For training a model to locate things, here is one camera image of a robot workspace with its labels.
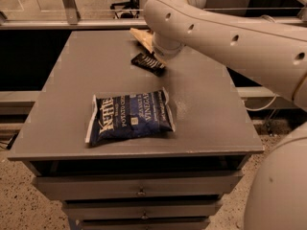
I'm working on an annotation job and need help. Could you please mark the bottom grey drawer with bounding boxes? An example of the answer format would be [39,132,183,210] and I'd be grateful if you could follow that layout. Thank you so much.
[80,218,210,230]

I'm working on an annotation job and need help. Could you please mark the white cable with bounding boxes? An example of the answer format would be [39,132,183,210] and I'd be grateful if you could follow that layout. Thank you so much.
[243,93,279,113]

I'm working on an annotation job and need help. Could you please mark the brown chip bag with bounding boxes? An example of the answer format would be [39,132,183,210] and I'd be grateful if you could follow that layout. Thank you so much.
[130,28,153,53]

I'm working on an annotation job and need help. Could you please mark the middle grey drawer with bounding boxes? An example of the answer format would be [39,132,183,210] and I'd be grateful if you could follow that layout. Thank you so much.
[63,199,222,219]

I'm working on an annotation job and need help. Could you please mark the top grey drawer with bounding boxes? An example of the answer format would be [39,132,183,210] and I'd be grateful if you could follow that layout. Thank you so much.
[33,171,243,200]

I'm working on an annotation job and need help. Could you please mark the grey drawer cabinet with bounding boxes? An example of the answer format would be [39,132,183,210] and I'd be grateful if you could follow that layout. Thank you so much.
[10,31,262,230]

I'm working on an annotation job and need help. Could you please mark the blue Kettle chip bag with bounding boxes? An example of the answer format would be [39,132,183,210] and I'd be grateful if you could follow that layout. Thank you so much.
[85,88,175,146]

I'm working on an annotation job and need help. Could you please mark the grey drawer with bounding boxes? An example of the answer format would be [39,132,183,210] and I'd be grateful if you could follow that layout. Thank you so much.
[33,171,243,200]
[63,199,222,219]
[80,218,210,230]

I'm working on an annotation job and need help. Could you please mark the metal window frame rail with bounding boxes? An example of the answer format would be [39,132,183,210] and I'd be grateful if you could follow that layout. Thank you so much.
[0,16,307,31]

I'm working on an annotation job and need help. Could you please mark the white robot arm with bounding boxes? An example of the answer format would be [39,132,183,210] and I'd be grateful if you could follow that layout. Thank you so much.
[144,0,307,230]

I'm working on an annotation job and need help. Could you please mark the black office chair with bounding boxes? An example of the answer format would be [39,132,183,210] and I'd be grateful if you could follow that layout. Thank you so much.
[107,0,140,19]

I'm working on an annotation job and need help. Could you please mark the black rxbar chocolate bar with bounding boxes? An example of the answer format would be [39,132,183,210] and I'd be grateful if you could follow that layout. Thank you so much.
[130,53,165,76]

